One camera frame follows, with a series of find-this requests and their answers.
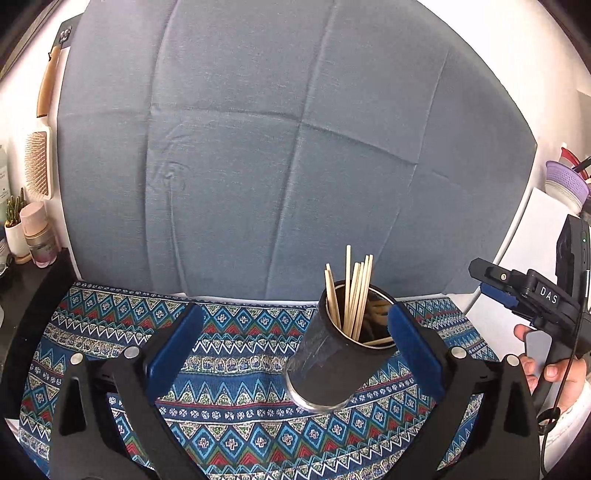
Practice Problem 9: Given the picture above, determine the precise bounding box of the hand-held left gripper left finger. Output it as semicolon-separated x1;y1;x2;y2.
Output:
48;302;208;480

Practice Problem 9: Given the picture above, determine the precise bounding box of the small potted cactus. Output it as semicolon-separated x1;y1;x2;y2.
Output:
4;187;29;259

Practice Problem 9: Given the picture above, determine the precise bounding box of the patterned blue tablecloth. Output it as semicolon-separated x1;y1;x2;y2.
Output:
18;281;502;480

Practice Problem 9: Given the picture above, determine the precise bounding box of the black cylindrical utensil holder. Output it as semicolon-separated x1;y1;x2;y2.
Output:
283;282;399;414

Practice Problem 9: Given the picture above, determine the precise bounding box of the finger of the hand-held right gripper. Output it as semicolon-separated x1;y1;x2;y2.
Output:
468;257;527;296
479;282;532;324

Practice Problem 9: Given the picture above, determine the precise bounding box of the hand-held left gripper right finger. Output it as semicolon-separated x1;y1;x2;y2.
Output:
387;304;541;480

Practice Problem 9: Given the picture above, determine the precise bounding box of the white bowl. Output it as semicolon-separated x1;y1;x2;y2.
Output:
545;180;585;214

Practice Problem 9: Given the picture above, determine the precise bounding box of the pink capped glass jar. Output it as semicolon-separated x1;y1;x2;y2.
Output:
19;202;60;269

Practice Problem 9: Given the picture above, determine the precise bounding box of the person's right forearm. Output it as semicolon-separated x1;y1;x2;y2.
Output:
542;392;591;444

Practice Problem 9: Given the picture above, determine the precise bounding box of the pile of wooden chopsticks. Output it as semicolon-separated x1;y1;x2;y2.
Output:
323;244;395;348

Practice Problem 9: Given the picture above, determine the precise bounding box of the purple colander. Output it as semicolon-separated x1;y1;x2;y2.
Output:
545;159;591;204

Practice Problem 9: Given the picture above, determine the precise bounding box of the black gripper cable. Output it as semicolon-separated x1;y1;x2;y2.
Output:
538;323;583;480

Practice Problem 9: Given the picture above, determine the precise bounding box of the grey-blue backdrop cloth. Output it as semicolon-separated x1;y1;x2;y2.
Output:
55;0;539;301

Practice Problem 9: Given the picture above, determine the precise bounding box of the wooden hairbrush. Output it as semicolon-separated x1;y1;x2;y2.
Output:
23;44;64;201

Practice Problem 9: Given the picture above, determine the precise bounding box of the person's right hand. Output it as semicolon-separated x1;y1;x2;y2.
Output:
514;323;588;414

